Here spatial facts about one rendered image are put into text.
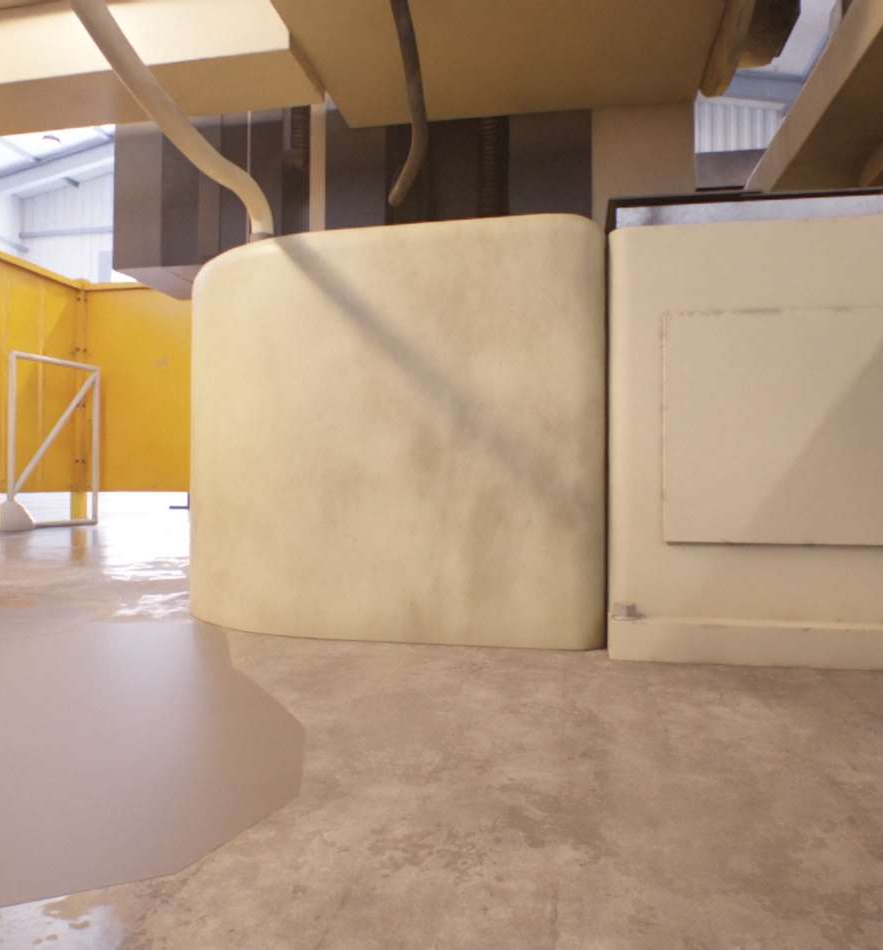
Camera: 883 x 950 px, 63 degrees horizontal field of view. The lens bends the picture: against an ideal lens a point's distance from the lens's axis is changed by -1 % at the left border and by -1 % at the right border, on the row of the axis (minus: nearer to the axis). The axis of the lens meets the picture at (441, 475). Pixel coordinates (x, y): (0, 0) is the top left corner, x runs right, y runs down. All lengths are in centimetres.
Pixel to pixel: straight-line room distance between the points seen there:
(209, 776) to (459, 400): 60
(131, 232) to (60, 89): 38
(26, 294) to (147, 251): 205
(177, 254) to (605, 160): 103
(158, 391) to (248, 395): 286
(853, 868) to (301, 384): 85
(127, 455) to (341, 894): 368
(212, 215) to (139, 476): 228
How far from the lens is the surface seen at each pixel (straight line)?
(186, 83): 170
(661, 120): 180
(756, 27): 153
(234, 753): 67
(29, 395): 394
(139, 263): 200
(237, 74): 164
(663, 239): 105
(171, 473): 391
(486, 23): 152
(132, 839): 55
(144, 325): 407
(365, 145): 184
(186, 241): 195
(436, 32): 154
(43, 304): 407
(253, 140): 196
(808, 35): 1527
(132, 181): 207
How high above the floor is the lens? 23
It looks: level
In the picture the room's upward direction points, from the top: straight up
